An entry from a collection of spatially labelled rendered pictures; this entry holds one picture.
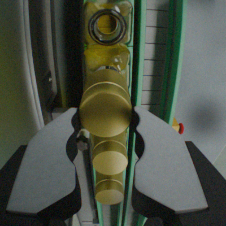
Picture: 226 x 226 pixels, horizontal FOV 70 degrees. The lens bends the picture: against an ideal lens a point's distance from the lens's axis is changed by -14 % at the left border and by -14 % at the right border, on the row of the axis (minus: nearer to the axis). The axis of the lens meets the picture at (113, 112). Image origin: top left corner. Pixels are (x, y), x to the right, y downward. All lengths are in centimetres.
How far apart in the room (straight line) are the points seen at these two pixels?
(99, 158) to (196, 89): 52
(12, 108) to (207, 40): 56
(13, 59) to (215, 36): 56
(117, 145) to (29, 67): 20
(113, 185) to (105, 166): 4
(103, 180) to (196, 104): 52
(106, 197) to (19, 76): 20
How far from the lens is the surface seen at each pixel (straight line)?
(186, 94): 64
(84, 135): 38
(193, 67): 62
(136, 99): 36
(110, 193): 21
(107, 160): 17
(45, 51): 49
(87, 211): 84
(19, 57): 28
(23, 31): 29
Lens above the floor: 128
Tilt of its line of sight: 60 degrees down
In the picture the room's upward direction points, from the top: 177 degrees clockwise
